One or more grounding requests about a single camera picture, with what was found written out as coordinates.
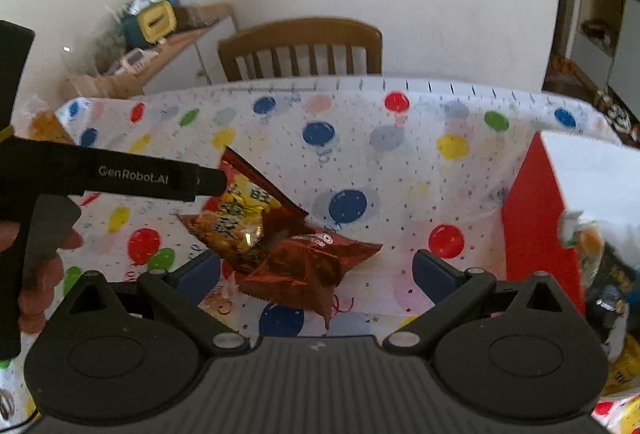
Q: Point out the red yellow snack bag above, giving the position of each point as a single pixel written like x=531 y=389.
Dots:
x=240 y=219

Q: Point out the yellow snack packet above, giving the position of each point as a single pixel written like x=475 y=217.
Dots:
x=622 y=366

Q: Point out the balloon print tablecloth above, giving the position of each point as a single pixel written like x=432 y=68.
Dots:
x=400 y=164

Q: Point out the shiny red foil snack bag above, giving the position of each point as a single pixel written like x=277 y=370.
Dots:
x=305 y=269

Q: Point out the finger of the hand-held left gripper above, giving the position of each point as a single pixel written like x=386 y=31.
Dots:
x=211 y=181

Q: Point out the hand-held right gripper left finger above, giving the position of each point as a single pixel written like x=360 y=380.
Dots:
x=200 y=271

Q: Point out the orange drink bottle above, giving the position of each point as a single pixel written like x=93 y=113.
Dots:
x=45 y=124

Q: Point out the person's left hand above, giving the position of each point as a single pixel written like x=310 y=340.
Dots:
x=45 y=284

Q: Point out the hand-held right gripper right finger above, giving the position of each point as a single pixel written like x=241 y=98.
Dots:
x=435 y=274

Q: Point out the wooden sideboard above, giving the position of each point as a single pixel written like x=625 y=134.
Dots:
x=185 y=37

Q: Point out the yellow teal tissue box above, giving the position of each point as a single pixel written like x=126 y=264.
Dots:
x=157 y=19

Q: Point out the black snack packet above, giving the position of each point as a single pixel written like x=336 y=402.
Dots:
x=607 y=284

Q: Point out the clear yellow pastry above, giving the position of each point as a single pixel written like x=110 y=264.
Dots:
x=587 y=239

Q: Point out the wooden chair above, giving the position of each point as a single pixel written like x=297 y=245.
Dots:
x=300 y=32

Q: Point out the white pink calculator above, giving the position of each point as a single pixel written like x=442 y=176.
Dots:
x=135 y=59

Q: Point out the red cardboard box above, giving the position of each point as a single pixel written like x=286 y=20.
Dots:
x=535 y=224

